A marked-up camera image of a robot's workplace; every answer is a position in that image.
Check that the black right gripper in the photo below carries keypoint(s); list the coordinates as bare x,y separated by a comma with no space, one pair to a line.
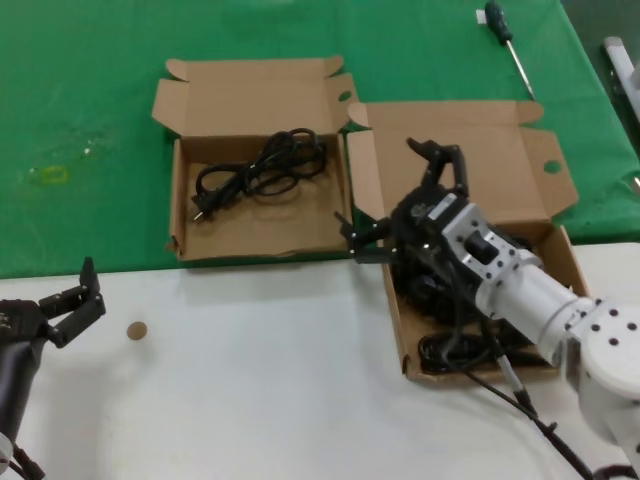
415,225

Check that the brown round cardboard disc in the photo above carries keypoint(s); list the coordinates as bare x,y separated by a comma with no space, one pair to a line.
136,331

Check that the small white paper tag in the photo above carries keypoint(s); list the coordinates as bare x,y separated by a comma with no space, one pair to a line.
480,17

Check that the grey aluminium profile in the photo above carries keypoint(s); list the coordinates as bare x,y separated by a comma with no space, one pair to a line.
620,57

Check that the empty-type brown cardboard box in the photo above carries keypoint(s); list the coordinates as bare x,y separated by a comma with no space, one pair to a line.
310,215

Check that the green tablecloth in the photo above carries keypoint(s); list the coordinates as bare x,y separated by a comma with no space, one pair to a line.
75,75

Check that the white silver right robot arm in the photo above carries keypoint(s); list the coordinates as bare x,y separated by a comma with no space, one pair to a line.
525,295

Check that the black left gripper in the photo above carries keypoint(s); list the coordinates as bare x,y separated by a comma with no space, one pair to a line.
20,322

